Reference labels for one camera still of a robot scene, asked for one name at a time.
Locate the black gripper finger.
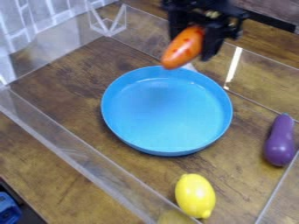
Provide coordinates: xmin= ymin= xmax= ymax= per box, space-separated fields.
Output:
xmin=168 ymin=11 xmax=192 ymax=39
xmin=200 ymin=23 xmax=224 ymax=62

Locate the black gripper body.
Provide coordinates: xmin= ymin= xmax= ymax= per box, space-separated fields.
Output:
xmin=162 ymin=0 xmax=248 ymax=39

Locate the orange toy carrot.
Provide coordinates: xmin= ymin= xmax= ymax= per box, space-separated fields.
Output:
xmin=162 ymin=25 xmax=204 ymax=70

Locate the blue round plate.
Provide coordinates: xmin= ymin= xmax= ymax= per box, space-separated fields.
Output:
xmin=100 ymin=66 xmax=234 ymax=157

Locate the purple toy eggplant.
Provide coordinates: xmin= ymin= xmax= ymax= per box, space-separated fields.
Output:
xmin=264 ymin=113 xmax=295 ymax=166

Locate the yellow toy lemon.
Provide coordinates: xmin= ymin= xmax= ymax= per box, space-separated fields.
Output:
xmin=175 ymin=173 xmax=216 ymax=219

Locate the blue object at corner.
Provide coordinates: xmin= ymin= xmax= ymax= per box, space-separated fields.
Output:
xmin=0 ymin=192 xmax=23 ymax=224

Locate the clear acrylic enclosure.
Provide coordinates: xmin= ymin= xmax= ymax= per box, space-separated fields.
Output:
xmin=0 ymin=0 xmax=299 ymax=224

